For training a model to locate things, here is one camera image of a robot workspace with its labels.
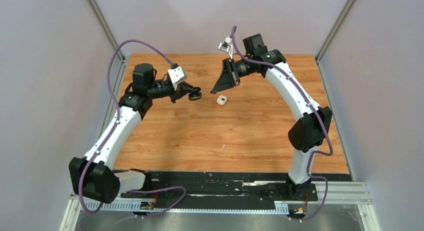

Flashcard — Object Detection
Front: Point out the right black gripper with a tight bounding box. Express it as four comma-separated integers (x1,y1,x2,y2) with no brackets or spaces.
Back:
213,56,255,93

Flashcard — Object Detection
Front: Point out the black earbud charging case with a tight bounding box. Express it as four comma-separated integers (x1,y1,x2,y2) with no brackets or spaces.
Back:
188,87,203,101

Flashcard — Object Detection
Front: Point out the white earbud charging case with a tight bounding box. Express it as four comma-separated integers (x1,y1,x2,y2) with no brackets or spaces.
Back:
216,95,228,106

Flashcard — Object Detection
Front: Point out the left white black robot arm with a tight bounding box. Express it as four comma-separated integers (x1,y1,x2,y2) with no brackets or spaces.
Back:
69,63,202,204

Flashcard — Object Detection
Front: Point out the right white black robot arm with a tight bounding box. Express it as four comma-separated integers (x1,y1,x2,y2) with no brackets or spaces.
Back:
211,33,333,200

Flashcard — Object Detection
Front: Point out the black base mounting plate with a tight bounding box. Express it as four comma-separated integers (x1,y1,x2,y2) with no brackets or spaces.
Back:
121,171,352,211

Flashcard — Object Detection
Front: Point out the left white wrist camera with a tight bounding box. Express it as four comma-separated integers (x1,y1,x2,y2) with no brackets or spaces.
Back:
167,64,188,91

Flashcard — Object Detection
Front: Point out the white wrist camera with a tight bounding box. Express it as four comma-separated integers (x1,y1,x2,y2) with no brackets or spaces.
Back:
217,36,233,59
167,64,188,91

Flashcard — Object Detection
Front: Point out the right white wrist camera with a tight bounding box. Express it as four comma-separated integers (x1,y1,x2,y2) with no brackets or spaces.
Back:
217,36,233,59

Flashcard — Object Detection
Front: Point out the left aluminium corner post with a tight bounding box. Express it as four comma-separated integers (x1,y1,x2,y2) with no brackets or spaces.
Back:
81,0,124,60

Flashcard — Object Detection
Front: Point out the aluminium corner post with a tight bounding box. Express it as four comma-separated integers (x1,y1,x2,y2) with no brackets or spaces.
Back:
315,0,357,64
81,0,124,60

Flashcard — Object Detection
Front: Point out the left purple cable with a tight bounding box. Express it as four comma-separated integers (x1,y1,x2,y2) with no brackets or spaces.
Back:
78,39,187,220

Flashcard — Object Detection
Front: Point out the purple cable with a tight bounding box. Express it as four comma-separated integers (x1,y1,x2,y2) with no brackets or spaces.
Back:
230,25,334,223
78,39,187,220

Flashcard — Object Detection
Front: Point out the right aluminium corner post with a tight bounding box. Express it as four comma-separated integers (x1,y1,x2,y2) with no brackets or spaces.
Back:
315,0,357,64

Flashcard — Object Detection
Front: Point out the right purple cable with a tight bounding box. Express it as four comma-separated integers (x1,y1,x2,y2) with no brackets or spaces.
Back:
230,25,334,223

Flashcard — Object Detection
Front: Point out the aluminium rail frame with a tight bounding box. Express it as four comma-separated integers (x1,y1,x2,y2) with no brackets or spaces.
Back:
59,181,382,231

